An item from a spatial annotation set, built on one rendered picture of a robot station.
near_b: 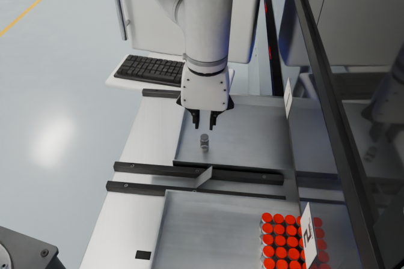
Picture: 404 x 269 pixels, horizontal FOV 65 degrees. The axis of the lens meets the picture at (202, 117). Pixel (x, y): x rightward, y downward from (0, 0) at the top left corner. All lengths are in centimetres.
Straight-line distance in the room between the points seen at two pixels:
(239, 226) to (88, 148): 153
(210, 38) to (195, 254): 41
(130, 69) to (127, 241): 68
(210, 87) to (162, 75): 52
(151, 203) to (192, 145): 19
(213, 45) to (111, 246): 44
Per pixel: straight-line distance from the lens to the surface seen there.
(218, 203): 72
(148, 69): 119
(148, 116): 92
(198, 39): 57
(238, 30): 118
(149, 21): 127
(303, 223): 58
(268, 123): 90
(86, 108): 239
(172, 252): 68
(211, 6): 54
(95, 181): 193
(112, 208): 75
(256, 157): 81
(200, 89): 65
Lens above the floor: 150
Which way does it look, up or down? 44 degrees down
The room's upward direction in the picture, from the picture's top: straight up
